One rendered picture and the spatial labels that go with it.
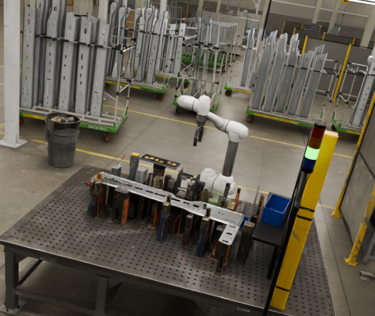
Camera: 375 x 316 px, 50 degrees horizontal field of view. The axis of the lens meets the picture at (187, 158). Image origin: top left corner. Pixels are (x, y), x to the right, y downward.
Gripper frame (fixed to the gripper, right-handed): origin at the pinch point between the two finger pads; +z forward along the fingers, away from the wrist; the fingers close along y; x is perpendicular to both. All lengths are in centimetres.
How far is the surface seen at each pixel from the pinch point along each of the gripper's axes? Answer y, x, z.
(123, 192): 44, -43, 43
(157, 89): -648, -297, 118
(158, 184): 13, -25, 43
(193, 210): 34, 16, 46
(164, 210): 47, -5, 47
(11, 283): 107, -103, 117
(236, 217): 24, 51, 46
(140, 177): 13, -43, 41
